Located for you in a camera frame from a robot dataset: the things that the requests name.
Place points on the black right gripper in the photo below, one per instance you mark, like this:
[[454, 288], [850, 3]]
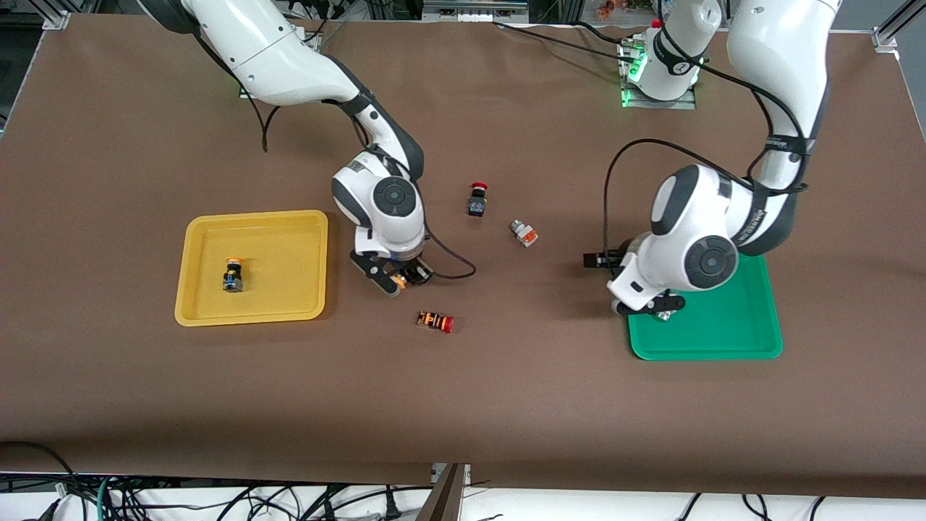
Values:
[[417, 271]]

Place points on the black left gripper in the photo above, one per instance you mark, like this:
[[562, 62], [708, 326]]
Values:
[[615, 259]]

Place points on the yellow button with black body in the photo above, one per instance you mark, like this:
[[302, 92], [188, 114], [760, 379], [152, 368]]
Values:
[[414, 275]]

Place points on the yellow button with blue body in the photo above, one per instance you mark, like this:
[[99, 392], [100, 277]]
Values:
[[233, 276]]

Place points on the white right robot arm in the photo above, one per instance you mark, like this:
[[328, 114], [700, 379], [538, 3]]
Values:
[[289, 65]]

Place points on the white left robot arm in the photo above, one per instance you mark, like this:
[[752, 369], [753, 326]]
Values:
[[694, 239]]

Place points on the red button with orange body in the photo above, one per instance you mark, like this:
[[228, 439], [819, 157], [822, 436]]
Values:
[[434, 320]]

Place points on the green plastic tray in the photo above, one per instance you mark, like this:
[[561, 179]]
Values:
[[723, 325]]

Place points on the red mushroom button black body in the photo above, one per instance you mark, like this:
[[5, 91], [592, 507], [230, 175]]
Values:
[[477, 204]]

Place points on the white button with orange body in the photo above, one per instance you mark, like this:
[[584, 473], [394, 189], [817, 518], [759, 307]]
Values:
[[525, 234]]

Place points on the yellow plastic tray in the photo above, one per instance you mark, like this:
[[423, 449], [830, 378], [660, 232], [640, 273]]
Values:
[[275, 268]]

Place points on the white connector strip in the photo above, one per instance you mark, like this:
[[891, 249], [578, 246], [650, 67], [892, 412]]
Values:
[[475, 18]]

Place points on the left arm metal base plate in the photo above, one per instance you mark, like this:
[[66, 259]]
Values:
[[655, 104]]

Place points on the white table edge bracket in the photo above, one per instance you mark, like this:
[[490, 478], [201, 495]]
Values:
[[436, 474]]

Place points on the brown table support post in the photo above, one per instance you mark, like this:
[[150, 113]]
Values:
[[445, 501]]

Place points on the aluminium frame profile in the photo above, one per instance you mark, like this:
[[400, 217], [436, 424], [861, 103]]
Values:
[[893, 32], [58, 19]]

